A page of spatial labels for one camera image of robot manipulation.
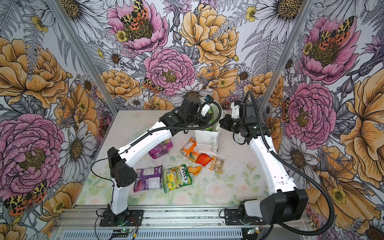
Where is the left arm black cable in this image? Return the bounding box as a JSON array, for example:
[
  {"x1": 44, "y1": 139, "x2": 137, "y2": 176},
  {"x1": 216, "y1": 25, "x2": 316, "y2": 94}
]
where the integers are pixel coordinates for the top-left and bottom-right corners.
[{"x1": 90, "y1": 100, "x2": 223, "y2": 211}]

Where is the small clear cracker packet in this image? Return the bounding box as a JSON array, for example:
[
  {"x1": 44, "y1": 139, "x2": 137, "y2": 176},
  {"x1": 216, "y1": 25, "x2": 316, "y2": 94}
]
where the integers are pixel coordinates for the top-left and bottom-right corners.
[{"x1": 210, "y1": 156, "x2": 226, "y2": 174}]

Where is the right aluminium corner post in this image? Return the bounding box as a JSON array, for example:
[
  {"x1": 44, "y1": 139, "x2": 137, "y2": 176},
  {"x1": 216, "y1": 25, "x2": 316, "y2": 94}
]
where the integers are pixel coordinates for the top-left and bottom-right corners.
[{"x1": 259, "y1": 0, "x2": 315, "y2": 113}]

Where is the aluminium frame rail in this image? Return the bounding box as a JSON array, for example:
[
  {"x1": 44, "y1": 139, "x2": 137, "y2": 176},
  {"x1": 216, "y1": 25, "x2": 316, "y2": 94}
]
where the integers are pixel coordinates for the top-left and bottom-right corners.
[{"x1": 52, "y1": 205, "x2": 313, "y2": 229}]

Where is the white slotted cable duct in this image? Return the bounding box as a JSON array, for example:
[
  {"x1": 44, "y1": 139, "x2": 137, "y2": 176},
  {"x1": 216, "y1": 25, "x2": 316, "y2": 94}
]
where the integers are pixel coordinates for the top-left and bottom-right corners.
[{"x1": 57, "y1": 228, "x2": 243, "y2": 240}]

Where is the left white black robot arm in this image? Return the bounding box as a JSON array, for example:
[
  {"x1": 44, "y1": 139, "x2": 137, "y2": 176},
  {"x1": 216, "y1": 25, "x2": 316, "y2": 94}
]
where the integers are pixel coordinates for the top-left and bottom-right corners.
[{"x1": 108, "y1": 95, "x2": 223, "y2": 216}]

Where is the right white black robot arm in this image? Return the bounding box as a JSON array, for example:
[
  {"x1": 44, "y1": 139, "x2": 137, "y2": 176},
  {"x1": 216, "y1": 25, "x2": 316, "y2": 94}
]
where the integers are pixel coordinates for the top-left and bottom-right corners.
[{"x1": 220, "y1": 101, "x2": 308, "y2": 224}]

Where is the purple Fox's berries candy bag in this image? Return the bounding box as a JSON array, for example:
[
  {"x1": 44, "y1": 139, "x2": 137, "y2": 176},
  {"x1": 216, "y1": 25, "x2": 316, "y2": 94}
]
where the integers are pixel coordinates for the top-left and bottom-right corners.
[{"x1": 134, "y1": 166, "x2": 163, "y2": 192}]

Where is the orange Fox's fruits candy bag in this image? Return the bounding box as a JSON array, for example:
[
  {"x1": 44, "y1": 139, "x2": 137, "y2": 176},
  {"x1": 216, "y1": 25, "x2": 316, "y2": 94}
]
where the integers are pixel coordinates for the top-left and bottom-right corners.
[{"x1": 181, "y1": 137, "x2": 201, "y2": 163}]

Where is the small red snack packet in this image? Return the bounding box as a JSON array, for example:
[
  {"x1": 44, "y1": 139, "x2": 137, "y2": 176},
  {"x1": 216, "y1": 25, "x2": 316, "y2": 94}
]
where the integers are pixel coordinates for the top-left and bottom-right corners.
[{"x1": 195, "y1": 154, "x2": 213, "y2": 167}]

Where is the white paper bag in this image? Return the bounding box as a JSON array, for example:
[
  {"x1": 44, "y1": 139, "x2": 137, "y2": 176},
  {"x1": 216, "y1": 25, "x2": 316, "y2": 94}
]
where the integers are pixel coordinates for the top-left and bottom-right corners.
[{"x1": 195, "y1": 107, "x2": 226, "y2": 156}]

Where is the left aluminium corner post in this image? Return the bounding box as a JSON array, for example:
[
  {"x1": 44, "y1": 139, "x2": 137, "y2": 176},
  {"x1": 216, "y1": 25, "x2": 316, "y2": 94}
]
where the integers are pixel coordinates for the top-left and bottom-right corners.
[{"x1": 47, "y1": 1, "x2": 119, "y2": 115}]

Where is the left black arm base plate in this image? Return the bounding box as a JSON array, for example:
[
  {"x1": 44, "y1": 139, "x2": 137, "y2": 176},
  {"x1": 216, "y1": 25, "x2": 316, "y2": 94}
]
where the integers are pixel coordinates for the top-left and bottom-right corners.
[{"x1": 100, "y1": 210, "x2": 144, "y2": 227}]

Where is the green Fox's spring tea bag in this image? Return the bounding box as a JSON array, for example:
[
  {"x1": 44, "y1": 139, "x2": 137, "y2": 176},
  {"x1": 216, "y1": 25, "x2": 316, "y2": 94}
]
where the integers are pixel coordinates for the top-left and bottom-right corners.
[{"x1": 162, "y1": 164, "x2": 192, "y2": 193}]

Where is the green circuit board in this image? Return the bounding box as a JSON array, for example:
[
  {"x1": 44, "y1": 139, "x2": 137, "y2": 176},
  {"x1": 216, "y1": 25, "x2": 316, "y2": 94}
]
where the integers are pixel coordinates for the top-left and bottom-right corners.
[{"x1": 110, "y1": 229, "x2": 138, "y2": 240}]

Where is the small orange candy packet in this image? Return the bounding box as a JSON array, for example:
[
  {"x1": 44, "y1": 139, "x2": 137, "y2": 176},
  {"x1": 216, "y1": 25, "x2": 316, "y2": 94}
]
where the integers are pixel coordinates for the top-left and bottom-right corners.
[{"x1": 188, "y1": 166, "x2": 202, "y2": 176}]

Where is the green Lays chips bag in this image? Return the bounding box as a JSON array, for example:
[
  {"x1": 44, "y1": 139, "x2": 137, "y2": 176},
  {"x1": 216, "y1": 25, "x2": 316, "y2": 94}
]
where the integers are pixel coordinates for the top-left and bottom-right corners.
[{"x1": 206, "y1": 104, "x2": 222, "y2": 132}]

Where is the aluminium corner post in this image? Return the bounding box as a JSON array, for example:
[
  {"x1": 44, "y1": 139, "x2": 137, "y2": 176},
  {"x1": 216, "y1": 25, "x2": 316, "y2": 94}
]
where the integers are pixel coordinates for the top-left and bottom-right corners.
[
  {"x1": 47, "y1": 1, "x2": 119, "y2": 115},
  {"x1": 259, "y1": 0, "x2": 315, "y2": 113}
]

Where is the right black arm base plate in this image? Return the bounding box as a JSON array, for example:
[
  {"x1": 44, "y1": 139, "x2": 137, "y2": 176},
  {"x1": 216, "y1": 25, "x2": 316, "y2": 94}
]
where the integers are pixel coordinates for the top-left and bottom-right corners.
[{"x1": 219, "y1": 208, "x2": 262, "y2": 226}]

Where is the magenta Lot 100 candy bag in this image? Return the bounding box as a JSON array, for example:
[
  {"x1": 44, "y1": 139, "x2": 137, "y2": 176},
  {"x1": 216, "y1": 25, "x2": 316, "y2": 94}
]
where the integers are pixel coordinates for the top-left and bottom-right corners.
[{"x1": 149, "y1": 139, "x2": 173, "y2": 159}]

